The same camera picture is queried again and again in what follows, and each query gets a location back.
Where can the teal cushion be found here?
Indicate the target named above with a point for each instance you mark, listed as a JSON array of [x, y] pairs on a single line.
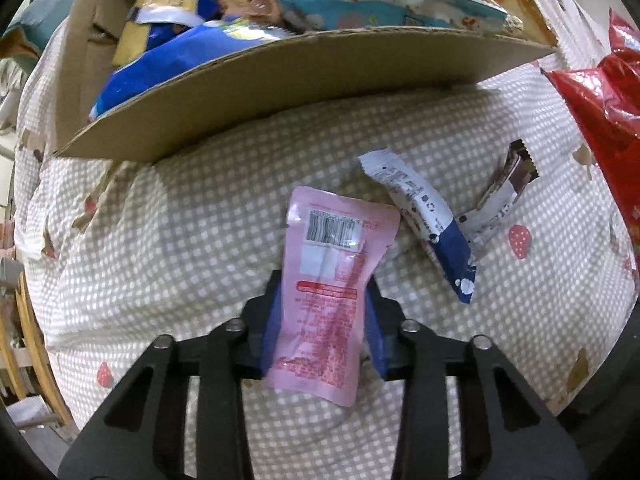
[[40, 5]]

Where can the wooden chair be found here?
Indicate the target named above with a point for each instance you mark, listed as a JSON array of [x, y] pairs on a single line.
[[30, 340]]

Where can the pink snack pouch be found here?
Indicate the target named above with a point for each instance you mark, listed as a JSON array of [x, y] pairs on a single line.
[[325, 285]]

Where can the red foil snack bag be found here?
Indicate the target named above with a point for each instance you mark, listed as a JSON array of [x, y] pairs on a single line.
[[605, 110]]

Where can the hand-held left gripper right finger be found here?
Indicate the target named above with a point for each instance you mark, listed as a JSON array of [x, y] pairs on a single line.
[[376, 340]]

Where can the printed bed blanket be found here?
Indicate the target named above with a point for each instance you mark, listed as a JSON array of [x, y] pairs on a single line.
[[200, 220]]

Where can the cardboard box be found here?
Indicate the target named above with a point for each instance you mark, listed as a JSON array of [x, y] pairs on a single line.
[[300, 80]]

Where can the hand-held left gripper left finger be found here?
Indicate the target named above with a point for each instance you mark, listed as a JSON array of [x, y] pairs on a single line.
[[270, 332]]

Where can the brown white snack packet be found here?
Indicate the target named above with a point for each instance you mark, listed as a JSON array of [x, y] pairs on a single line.
[[500, 200]]

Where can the white navy snack packet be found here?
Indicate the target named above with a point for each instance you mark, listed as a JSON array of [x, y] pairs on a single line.
[[440, 230]]

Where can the blue chip bag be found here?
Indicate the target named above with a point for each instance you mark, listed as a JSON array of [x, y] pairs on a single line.
[[165, 65]]

